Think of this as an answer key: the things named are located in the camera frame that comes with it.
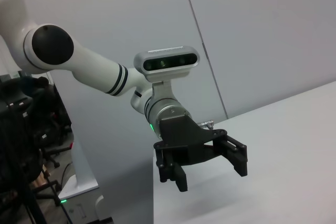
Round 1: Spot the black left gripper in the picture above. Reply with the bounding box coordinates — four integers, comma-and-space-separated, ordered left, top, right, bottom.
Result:
153, 115, 248, 193

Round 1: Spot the white machine base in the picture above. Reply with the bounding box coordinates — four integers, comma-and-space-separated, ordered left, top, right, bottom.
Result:
59, 174, 113, 224

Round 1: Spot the silver cable connector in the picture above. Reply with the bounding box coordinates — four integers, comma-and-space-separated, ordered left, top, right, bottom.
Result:
198, 120, 216, 131

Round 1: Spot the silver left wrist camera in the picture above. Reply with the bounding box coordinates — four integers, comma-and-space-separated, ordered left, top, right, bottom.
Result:
133, 45, 200, 82

